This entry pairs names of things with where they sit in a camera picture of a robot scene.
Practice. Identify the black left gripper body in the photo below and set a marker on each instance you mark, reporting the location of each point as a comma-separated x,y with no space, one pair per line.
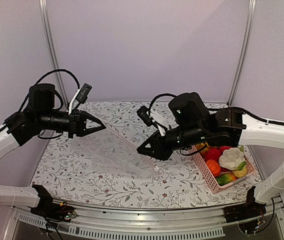
74,120

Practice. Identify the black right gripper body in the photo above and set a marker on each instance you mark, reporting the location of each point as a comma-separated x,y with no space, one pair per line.
167,150

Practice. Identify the yellow toy lemon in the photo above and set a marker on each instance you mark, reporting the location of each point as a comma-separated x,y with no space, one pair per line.
203,145

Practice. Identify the clear zip top bag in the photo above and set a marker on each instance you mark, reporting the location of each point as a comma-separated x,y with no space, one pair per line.
108,151

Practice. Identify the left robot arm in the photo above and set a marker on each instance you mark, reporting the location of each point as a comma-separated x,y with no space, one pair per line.
37,114

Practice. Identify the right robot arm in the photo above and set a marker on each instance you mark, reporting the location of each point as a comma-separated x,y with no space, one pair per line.
231,126

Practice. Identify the yellow toy banana bunch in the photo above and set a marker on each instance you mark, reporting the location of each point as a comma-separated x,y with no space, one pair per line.
204,151

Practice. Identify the floral table mat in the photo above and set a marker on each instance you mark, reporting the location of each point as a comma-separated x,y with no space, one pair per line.
178,183

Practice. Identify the red toy apple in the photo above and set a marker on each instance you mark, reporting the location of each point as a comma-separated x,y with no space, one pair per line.
213,154
223,148

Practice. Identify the orange toy tangerine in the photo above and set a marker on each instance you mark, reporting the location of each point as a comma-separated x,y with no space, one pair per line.
214,167

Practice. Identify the pink plastic basket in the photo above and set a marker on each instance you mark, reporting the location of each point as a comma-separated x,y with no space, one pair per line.
211,180

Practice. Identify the white toy cauliflower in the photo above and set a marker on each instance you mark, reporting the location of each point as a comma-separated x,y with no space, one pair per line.
231,158

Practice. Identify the green orange toy mango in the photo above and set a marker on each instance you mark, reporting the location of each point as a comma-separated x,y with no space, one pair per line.
225,179

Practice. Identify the yellow toy corn piece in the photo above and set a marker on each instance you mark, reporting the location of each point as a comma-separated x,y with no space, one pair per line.
240,173

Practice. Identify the small circuit board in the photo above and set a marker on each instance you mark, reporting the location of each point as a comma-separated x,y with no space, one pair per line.
69,215

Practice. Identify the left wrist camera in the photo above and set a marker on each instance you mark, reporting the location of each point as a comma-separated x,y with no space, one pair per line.
79,98

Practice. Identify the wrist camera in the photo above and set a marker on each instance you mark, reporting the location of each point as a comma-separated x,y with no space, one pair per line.
153,118
79,98

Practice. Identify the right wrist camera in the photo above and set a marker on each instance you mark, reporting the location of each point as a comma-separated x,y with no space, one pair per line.
153,118

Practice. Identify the front aluminium rail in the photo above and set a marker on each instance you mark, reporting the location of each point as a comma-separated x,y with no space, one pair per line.
97,222

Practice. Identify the right aluminium frame post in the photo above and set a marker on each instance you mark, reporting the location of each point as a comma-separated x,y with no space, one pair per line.
243,51

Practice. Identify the aluminium frame post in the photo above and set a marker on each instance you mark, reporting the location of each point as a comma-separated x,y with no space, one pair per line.
51,49
243,51

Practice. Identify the left aluminium frame post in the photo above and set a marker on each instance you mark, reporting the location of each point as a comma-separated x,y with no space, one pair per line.
51,49

